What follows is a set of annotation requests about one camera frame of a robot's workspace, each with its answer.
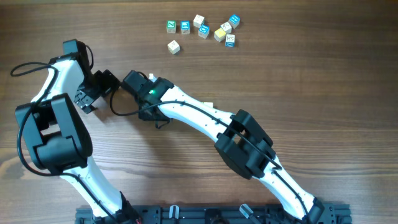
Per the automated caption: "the green letter N block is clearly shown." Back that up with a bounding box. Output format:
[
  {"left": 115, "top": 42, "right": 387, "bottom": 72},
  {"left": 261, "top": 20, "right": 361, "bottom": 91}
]
[{"left": 166, "top": 20, "right": 177, "bottom": 34}]

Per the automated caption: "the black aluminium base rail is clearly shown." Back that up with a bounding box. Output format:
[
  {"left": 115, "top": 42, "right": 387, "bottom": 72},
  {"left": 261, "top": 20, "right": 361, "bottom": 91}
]
[{"left": 75, "top": 203, "right": 353, "bottom": 224}]

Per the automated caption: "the white picture wooden block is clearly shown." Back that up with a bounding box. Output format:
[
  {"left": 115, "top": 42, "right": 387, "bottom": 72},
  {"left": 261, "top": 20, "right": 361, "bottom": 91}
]
[{"left": 220, "top": 22, "right": 233, "bottom": 34}]

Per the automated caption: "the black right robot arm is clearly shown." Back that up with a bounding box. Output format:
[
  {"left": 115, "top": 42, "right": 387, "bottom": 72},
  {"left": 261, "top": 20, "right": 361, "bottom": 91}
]
[{"left": 121, "top": 71, "right": 324, "bottom": 223}]

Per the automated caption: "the blue letter D block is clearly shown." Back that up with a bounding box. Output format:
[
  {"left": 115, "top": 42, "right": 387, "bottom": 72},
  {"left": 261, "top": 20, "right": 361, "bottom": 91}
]
[{"left": 198, "top": 25, "right": 210, "bottom": 39}]

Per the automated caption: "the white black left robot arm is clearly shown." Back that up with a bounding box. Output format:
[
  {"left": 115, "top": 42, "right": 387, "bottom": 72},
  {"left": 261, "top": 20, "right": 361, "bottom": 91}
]
[{"left": 15, "top": 39, "right": 142, "bottom": 223}]

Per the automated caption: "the white top blue-side block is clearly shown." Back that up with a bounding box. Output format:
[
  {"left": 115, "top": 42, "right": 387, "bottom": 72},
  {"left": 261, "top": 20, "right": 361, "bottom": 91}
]
[{"left": 225, "top": 34, "right": 236, "bottom": 47}]

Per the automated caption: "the blue top wooden block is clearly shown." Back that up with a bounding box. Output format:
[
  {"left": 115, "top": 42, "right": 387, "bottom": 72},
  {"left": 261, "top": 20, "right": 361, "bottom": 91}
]
[{"left": 180, "top": 21, "right": 190, "bottom": 34}]

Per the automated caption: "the blue top tilted block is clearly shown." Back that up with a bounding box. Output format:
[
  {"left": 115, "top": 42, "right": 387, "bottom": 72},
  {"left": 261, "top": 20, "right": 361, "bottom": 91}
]
[{"left": 228, "top": 14, "right": 241, "bottom": 29}]

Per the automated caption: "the plain top wooden block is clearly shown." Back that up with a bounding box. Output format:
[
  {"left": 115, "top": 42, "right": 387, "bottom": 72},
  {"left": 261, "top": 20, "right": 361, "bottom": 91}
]
[{"left": 193, "top": 14, "right": 205, "bottom": 28}]

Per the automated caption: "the cream green-side wooden block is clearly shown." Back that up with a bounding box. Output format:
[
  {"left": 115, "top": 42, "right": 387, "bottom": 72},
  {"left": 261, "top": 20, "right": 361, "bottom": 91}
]
[{"left": 167, "top": 40, "right": 180, "bottom": 55}]

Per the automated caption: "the yellow top wooden block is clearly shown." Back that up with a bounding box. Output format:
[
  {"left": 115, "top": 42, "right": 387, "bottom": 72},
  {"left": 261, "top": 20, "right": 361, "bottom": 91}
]
[{"left": 214, "top": 28, "right": 226, "bottom": 42}]

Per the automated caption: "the small white red-drawing block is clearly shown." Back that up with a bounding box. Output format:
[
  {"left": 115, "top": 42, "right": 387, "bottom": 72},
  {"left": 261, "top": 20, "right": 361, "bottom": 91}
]
[{"left": 203, "top": 102, "right": 213, "bottom": 108}]

